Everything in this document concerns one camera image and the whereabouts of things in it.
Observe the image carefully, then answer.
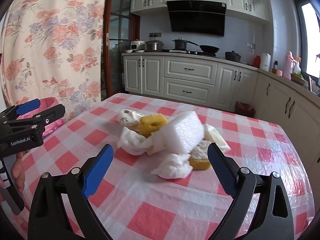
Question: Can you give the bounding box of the pink plastic bin bag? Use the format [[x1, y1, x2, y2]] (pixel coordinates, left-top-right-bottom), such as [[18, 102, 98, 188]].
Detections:
[[19, 97, 66, 140]]

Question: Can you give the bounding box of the wood framed glass door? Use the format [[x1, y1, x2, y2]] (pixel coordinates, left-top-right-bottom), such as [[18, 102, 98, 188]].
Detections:
[[100, 0, 140, 100]]

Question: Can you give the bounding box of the white tissue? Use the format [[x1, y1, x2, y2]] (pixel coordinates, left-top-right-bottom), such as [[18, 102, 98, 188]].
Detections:
[[151, 152, 193, 180], [116, 126, 163, 157]]

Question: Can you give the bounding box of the white rice cooker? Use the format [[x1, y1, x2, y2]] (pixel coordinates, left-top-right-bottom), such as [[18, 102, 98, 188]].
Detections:
[[131, 40, 147, 51]]

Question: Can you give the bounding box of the basket of greens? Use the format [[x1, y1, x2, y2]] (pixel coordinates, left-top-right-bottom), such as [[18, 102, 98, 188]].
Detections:
[[290, 72, 306, 85]]

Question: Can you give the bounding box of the brown waste bin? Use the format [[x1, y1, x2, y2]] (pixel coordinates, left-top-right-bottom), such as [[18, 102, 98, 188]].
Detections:
[[235, 101, 256, 118]]

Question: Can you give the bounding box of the floral curtain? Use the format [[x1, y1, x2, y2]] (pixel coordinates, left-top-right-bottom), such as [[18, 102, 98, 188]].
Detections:
[[0, 0, 108, 123]]

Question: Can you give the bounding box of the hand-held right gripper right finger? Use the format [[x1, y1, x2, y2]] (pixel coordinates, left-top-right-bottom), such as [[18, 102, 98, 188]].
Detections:
[[207, 142, 295, 240]]

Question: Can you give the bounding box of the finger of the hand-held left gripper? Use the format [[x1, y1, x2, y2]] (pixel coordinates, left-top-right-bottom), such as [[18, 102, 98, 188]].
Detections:
[[5, 104, 66, 135], [0, 99, 41, 124]]

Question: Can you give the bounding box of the cream base cabinet with drawers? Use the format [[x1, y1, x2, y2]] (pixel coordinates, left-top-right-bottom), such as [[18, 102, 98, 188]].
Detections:
[[122, 54, 259, 113]]

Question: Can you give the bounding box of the window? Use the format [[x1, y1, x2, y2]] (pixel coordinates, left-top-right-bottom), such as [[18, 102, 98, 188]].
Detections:
[[291, 0, 320, 80]]

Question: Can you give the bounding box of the yellow scouring sponge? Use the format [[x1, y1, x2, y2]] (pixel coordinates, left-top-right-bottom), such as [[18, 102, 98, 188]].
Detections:
[[189, 140, 212, 170]]

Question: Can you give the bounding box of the black saucepan with lid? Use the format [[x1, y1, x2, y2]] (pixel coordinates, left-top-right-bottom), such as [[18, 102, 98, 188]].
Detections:
[[172, 37, 200, 50]]

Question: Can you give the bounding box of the white plastic packet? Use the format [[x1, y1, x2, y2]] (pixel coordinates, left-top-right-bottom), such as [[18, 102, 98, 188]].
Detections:
[[203, 123, 231, 153]]

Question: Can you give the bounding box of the pink thermos flask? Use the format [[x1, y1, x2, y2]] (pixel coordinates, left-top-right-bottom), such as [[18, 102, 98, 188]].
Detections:
[[286, 51, 295, 80]]

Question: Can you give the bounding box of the person's left hand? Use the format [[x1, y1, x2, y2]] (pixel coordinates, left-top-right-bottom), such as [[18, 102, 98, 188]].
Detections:
[[11, 151, 27, 193]]

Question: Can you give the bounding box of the white electric kettle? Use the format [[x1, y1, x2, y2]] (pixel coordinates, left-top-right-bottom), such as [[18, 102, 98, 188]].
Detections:
[[259, 52, 272, 71]]

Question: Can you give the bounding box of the black casserole pot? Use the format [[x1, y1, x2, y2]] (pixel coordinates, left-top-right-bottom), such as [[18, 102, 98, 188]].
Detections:
[[225, 51, 242, 62]]

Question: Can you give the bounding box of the red checkered tablecloth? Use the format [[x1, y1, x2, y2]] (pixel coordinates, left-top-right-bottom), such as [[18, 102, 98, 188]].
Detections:
[[11, 92, 314, 240]]

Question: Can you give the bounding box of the white foam block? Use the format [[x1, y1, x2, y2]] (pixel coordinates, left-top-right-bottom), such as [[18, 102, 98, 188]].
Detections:
[[152, 111, 205, 156]]

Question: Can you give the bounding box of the black frying pan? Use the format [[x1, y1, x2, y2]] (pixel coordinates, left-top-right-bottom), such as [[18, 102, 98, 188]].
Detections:
[[199, 44, 220, 55]]

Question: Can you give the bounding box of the steel pressure cooker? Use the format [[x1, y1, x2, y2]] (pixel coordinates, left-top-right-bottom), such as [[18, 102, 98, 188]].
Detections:
[[145, 39, 165, 52]]

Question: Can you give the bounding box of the gas hob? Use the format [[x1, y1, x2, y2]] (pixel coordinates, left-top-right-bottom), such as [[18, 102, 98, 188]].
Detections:
[[164, 49, 220, 57]]

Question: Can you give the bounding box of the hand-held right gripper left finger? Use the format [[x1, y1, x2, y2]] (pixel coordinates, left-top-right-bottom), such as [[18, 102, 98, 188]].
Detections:
[[28, 144, 114, 240]]

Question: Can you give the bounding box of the cream base cabinet row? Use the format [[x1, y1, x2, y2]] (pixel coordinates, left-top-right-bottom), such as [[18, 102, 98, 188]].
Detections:
[[252, 71, 320, 178]]

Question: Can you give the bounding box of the black range hood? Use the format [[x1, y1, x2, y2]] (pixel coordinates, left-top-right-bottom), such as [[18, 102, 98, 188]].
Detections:
[[166, 1, 227, 37]]

